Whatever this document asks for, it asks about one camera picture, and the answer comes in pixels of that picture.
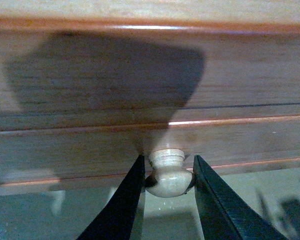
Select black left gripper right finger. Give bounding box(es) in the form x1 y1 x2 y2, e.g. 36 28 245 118
193 155 286 240

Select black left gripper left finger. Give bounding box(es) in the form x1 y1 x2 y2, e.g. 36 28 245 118
78 155 145 240

